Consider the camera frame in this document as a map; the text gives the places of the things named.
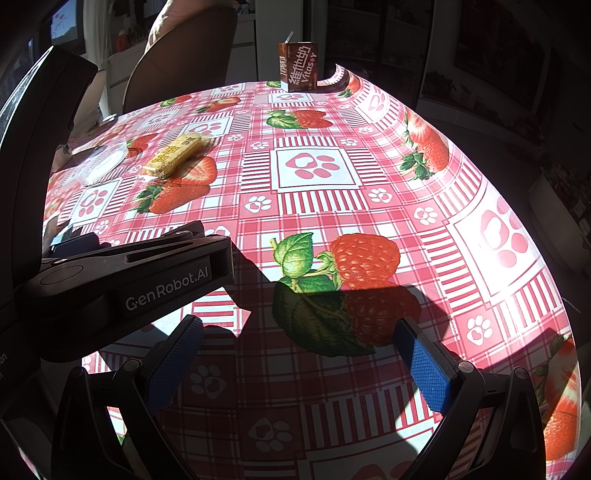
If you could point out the beige chair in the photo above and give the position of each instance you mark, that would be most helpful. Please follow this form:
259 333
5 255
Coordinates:
184 78

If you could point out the brown drink carton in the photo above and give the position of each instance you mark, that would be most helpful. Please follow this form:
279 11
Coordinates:
300 69

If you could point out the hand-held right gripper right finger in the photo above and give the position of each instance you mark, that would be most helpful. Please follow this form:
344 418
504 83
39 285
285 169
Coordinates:
425 369

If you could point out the clear plastic lid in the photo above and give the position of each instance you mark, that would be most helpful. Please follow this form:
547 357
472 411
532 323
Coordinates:
104 161

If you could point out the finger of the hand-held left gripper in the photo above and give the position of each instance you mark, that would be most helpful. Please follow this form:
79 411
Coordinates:
152 233
138 286

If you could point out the yellow biscuit packet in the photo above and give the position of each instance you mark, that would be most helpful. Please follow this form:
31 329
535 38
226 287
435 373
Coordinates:
173 154

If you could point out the strawberry print tablecloth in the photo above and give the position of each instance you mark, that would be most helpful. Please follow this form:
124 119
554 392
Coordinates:
323 217

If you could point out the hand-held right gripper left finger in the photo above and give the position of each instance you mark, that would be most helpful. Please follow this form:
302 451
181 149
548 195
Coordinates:
175 364

